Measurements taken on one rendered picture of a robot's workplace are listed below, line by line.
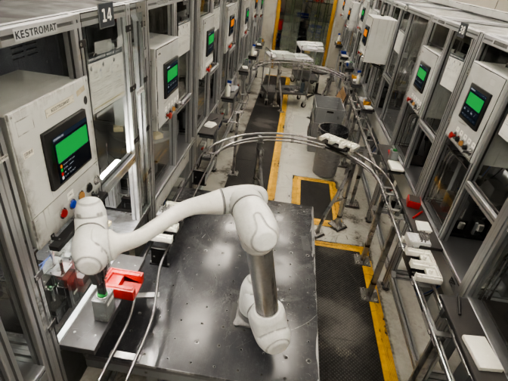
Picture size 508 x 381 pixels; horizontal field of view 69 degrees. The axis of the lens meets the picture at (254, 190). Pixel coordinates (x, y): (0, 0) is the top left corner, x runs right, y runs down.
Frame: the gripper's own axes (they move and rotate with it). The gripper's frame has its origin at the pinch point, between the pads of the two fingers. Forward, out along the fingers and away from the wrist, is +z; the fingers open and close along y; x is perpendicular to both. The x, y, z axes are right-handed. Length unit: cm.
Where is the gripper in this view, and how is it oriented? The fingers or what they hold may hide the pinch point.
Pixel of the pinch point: (101, 286)
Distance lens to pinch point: 165.5
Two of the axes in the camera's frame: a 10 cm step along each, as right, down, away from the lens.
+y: -1.2, 5.1, -8.5
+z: -1.1, 8.5, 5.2
